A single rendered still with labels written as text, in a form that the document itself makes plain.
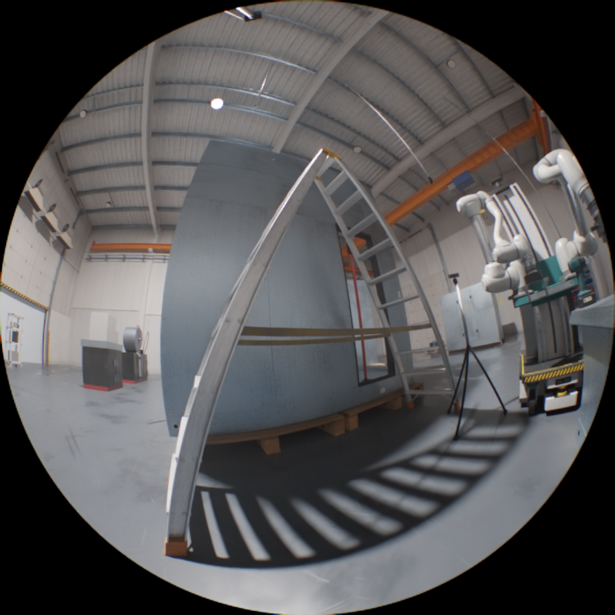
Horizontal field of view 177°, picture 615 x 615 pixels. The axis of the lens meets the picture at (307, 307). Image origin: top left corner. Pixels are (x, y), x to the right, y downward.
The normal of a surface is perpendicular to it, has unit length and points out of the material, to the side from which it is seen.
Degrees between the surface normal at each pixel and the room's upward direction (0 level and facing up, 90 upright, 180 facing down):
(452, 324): 90
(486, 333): 90
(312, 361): 90
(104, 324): 90
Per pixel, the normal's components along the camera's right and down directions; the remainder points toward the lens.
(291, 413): 0.47, -0.25
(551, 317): -0.87, -0.04
